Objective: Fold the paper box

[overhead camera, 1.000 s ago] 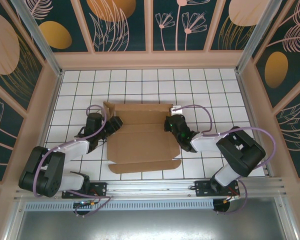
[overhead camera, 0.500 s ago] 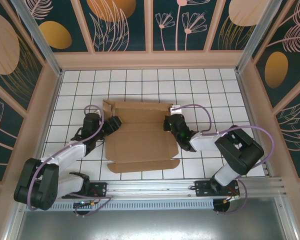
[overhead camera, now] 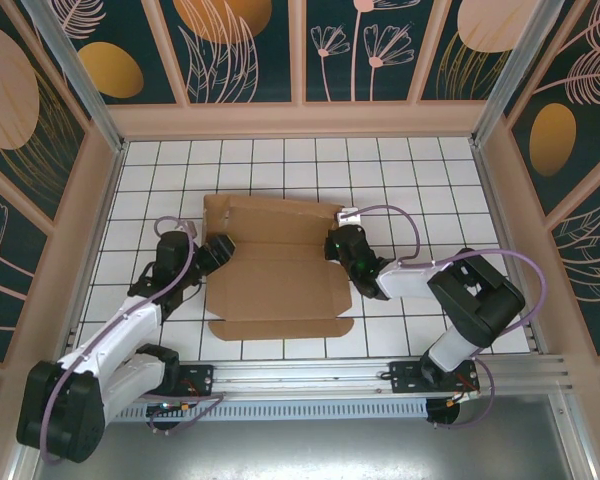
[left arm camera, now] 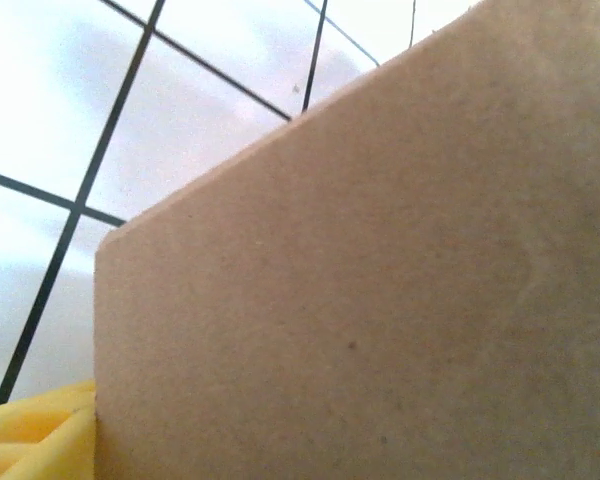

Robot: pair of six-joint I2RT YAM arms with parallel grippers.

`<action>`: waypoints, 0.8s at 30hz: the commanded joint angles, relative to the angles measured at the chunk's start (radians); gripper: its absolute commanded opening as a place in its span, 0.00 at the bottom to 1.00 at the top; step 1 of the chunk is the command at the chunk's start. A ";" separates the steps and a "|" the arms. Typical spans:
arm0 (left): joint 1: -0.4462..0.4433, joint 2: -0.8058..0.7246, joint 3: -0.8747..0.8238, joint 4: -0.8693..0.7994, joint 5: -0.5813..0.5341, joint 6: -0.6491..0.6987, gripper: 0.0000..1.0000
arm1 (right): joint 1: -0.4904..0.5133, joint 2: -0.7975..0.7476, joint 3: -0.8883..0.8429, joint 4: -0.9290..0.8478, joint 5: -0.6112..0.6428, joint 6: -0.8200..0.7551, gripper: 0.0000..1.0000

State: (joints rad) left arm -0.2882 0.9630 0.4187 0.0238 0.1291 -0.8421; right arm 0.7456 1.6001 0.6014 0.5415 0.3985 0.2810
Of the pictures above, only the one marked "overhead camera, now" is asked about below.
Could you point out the brown cardboard box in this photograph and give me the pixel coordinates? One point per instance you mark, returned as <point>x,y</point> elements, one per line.
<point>280,280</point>

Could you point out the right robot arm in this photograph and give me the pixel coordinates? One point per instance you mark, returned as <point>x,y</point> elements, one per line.
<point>480,300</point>

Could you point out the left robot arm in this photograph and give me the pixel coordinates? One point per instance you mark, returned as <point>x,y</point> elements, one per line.
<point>60,410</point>

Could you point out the grey metal sheet panel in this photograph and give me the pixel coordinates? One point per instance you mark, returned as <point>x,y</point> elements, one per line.
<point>300,450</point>

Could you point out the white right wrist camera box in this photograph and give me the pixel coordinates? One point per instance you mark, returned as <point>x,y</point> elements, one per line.
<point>347,215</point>

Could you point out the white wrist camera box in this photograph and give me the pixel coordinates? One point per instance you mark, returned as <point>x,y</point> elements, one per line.
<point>190,227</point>
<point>347,215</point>

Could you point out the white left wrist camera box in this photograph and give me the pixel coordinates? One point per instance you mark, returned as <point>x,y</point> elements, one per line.
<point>190,227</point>

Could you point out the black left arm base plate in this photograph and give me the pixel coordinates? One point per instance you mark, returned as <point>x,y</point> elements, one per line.
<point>195,377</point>

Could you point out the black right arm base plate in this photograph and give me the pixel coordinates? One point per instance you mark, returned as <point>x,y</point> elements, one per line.
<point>405,377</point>

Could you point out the aluminium mounting rail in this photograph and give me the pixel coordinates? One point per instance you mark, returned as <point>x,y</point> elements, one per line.
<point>305,377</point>

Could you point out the aluminium corner post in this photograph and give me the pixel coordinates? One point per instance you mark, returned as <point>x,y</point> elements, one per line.
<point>75,75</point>
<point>517,75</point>

